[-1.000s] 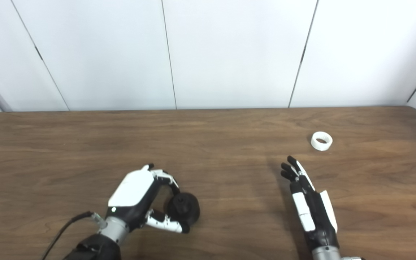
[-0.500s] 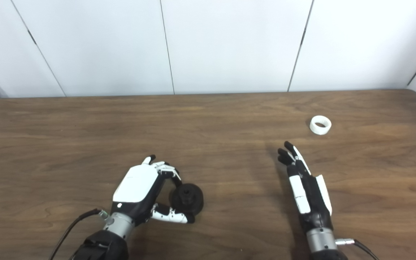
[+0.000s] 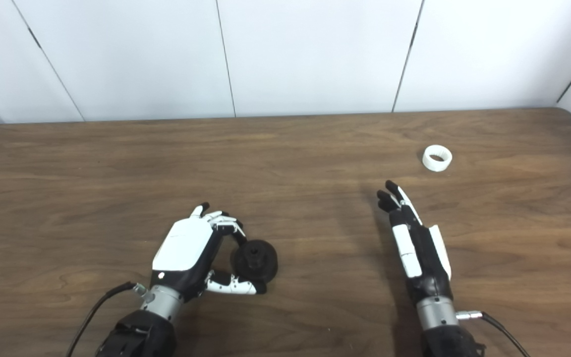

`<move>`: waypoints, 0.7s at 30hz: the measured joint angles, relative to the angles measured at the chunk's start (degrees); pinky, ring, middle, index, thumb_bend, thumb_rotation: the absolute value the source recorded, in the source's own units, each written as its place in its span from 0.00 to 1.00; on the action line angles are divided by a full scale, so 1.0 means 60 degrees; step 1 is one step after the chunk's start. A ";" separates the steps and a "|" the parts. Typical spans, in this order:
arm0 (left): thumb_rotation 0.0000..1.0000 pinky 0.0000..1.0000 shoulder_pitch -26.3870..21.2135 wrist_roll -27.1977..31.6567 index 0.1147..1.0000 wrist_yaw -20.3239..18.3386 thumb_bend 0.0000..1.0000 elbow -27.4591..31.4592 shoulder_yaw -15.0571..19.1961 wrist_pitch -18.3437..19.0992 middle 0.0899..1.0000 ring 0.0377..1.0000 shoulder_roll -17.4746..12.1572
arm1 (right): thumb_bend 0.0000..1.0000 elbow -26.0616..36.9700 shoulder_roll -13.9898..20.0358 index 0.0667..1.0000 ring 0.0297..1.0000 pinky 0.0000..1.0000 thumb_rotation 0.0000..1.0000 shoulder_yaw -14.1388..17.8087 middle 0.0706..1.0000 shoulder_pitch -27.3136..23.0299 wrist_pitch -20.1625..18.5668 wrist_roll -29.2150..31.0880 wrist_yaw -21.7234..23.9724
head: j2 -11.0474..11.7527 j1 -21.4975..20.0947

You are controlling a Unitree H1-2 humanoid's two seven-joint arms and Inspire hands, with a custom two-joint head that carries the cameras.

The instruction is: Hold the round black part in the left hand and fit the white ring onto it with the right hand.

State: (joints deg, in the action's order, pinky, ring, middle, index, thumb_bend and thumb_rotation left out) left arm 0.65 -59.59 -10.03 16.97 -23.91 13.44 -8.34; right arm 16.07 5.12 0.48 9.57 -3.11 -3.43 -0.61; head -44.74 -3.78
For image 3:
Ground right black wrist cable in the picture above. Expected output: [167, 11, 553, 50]
[457, 310, 531, 357]

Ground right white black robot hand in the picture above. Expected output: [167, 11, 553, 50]
[377, 180, 453, 304]

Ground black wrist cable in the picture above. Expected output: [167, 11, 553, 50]
[457, 310, 531, 357]
[65, 282, 147, 357]

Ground white plastic ring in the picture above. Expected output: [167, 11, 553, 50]
[422, 145, 453, 173]

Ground round black plastic part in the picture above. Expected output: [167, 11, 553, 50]
[230, 239, 279, 284]

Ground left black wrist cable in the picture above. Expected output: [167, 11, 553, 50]
[65, 282, 147, 357]

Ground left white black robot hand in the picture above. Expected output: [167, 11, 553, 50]
[150, 202, 267, 301]

